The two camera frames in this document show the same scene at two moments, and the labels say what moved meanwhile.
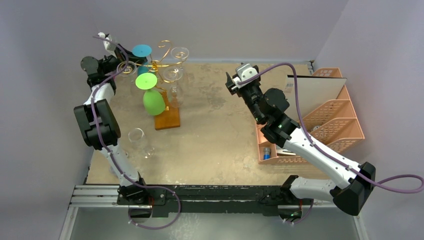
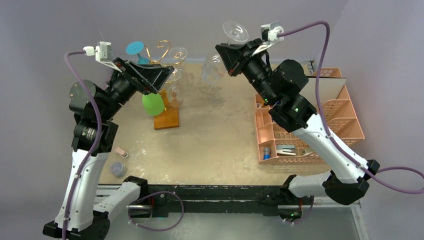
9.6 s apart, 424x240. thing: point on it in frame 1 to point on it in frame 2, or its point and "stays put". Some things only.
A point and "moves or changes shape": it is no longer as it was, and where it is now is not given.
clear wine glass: x=175 y=96 stays put
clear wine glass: x=137 y=137 to x=214 y=70
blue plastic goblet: x=142 y=50 moves or changes shape
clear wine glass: x=180 y=53 stays put
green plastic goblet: x=153 y=102 stays put
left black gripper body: x=112 y=61 to x=124 y=85
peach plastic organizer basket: x=336 y=125 stays put
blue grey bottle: x=267 y=153 stays put
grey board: x=314 y=92 stays put
